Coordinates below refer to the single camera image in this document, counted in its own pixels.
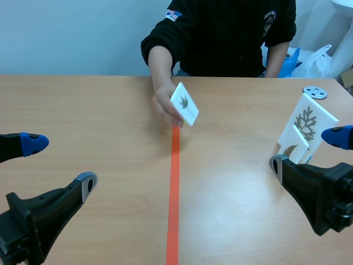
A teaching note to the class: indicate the person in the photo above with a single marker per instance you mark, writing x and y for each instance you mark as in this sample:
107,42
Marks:
220,36

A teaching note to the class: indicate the white plastic bag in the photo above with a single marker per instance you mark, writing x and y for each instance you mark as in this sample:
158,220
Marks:
314,64

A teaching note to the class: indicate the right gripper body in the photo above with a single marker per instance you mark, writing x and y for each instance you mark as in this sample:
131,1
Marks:
344,204

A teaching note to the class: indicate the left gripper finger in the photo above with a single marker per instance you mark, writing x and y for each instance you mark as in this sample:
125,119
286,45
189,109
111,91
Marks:
55,201
24,145

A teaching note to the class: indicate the large lobed leaf picture card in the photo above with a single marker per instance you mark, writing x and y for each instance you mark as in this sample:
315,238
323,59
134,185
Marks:
309,118

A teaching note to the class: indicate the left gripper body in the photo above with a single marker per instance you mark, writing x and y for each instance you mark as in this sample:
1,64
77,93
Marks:
13,240

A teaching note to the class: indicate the blue plastic bag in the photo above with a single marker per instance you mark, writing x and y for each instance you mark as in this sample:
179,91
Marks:
289,64

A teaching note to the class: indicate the brown cardboard box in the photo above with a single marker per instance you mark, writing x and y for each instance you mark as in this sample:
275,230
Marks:
348,78

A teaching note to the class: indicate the compound leaf picture card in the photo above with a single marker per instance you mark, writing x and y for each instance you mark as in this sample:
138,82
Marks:
184,106

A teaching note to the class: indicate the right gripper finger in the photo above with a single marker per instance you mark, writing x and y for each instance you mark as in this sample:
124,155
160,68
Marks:
311,187
337,137

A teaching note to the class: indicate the small fern leaf picture card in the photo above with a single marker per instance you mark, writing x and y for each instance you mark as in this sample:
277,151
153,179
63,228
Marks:
292,147

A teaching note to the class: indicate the person's hand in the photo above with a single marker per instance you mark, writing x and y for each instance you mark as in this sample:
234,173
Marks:
163,106

